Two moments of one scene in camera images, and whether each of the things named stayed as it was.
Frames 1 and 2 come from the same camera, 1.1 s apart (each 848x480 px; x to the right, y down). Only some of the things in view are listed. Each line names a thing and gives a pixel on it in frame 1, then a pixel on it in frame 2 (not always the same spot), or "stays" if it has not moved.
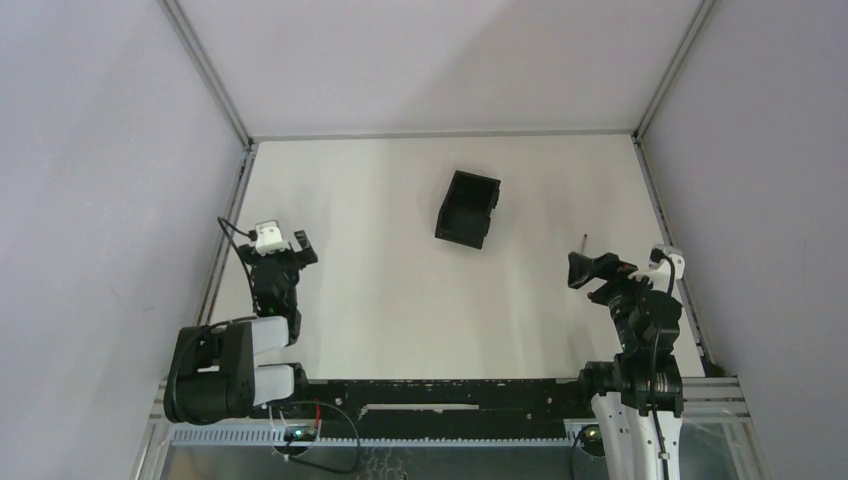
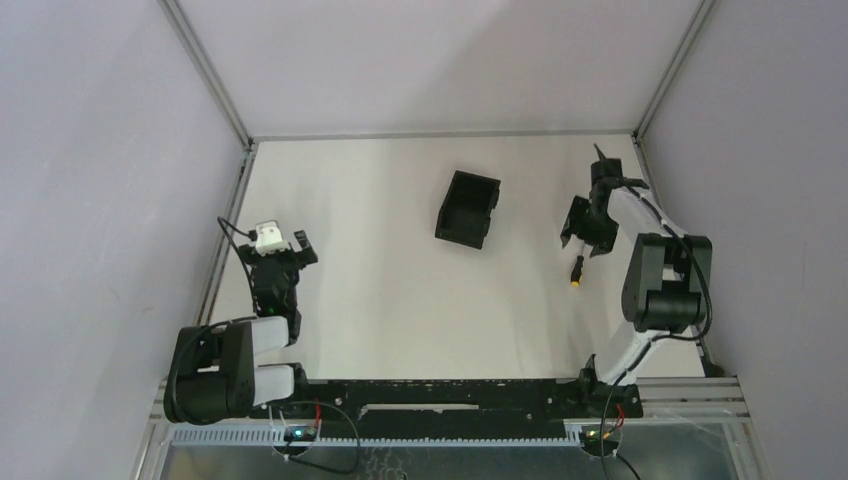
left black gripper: [285, 258] stays
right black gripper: [583, 268] -> [604, 241]
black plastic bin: [468, 209] stays
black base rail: [435, 399] stays
